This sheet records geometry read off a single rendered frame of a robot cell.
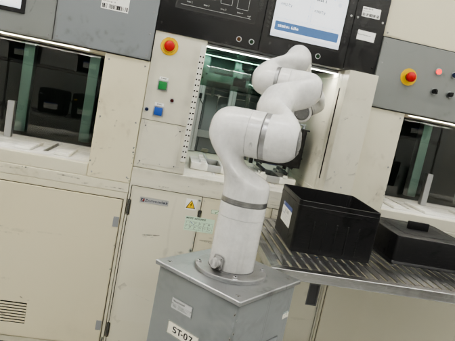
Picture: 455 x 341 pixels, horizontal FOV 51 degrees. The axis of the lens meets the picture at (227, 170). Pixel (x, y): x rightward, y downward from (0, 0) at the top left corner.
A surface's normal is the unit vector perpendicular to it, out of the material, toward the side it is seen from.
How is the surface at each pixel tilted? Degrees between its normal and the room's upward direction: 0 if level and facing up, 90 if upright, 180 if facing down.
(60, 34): 90
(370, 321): 90
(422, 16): 90
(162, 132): 90
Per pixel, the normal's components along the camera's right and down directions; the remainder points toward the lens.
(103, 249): 0.11, 0.17
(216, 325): -0.61, 0.00
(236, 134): -0.25, 0.20
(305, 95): 0.59, 0.36
